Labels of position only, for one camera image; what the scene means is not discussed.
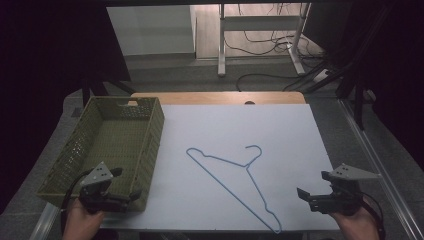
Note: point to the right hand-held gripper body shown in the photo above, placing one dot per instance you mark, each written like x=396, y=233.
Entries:
x=336, y=200

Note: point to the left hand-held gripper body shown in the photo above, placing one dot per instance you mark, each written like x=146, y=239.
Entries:
x=96, y=195

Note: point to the green plastic mesh basket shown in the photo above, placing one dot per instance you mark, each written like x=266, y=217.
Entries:
x=116, y=140

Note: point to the person's left hand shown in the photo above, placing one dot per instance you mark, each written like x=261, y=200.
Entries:
x=81, y=223

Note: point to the person's right hand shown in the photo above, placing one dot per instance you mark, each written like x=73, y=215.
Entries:
x=356, y=226

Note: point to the white table cover sheet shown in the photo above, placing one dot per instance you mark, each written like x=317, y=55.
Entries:
x=283, y=140

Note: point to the black metal stand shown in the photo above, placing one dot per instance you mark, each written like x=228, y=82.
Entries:
x=358, y=100

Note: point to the white power strip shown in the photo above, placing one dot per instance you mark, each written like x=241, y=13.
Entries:
x=320, y=75

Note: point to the white panel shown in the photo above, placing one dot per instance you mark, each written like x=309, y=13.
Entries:
x=150, y=30

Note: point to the aluminium rail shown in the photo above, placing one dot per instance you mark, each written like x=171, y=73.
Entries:
x=383, y=173

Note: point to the white metal desk frame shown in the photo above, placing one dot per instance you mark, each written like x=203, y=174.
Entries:
x=221, y=40

